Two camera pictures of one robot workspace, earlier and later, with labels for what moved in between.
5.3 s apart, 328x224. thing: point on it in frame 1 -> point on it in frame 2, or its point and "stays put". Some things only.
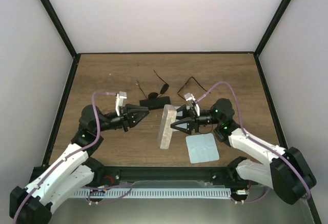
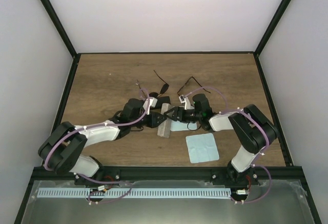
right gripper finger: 185,125 -> 175,118
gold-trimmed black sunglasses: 204,88 stays put
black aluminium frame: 123,174 stays put
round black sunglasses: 154,95 stays put
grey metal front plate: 239,209 stays put
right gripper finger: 183,108 -> 176,110
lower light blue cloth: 202,148 stays put
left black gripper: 128,117 -> 153,123
